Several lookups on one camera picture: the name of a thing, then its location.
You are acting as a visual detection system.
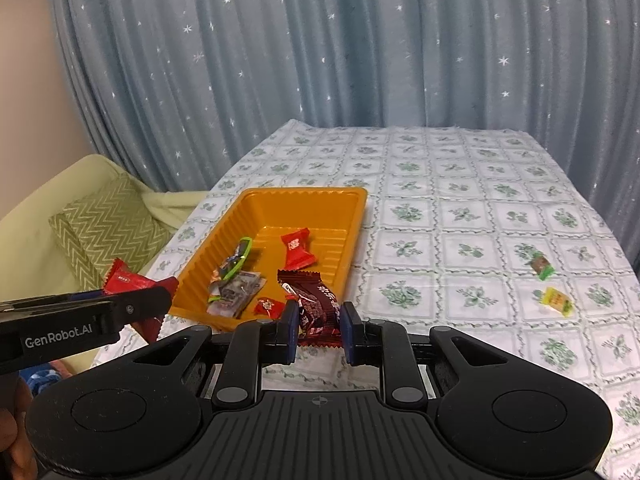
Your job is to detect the clear grey snack packet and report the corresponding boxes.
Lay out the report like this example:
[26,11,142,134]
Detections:
[206,270,264,318]

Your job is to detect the red crinkled snack packet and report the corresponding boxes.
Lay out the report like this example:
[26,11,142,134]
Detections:
[102,258,180,344]

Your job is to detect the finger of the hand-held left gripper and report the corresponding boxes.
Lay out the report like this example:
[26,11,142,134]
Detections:
[65,285,174,334]

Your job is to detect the long green snack packet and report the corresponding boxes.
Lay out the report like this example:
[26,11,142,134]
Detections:
[207,236,254,306]

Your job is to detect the person's left hand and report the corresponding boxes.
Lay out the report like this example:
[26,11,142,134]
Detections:
[0,374,37,480]

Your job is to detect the yellow wrapped candy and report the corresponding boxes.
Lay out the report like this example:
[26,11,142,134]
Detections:
[539,286,573,317]

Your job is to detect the orange plastic tray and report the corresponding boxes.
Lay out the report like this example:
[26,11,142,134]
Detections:
[167,186,370,334]

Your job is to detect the floral checked tablecloth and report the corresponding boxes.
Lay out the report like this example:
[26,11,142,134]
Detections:
[92,119,640,480]

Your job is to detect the small red twisted candy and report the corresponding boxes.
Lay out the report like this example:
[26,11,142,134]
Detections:
[253,297,287,317]

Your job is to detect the green brown wrapped candy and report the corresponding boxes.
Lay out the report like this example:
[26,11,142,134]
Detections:
[515,252,555,281]

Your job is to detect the green chevron cushion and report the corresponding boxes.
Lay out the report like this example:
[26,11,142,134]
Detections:
[48,177,171,291]

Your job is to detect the blue patterned cloth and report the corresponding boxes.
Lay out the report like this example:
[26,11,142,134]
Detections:
[25,362,76,397]

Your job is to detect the blue star curtain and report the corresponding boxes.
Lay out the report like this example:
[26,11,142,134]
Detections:
[45,0,640,207]

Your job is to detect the red snack packet white label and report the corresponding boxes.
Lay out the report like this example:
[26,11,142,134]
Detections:
[271,228,312,272]

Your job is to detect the pale green sofa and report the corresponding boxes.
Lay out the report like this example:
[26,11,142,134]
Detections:
[0,154,211,376]

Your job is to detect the dark brown snack packet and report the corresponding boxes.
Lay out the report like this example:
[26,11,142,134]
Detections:
[276,269,346,350]

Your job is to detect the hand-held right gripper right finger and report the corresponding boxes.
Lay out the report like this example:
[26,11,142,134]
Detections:
[341,301,517,409]

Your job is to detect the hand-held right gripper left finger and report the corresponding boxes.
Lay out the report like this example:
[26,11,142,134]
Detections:
[125,301,300,409]

